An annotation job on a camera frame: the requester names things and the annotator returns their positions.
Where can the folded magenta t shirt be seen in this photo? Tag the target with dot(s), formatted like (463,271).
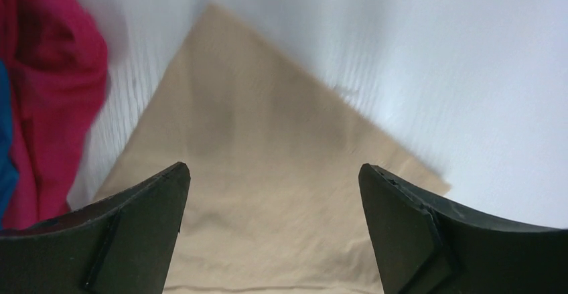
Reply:
(57,65)

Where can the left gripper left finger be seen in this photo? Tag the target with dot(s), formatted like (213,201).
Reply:
(121,244)

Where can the folded blue t shirt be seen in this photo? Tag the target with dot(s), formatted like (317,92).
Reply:
(9,174)

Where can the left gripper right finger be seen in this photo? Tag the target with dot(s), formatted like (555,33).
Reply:
(425,243)

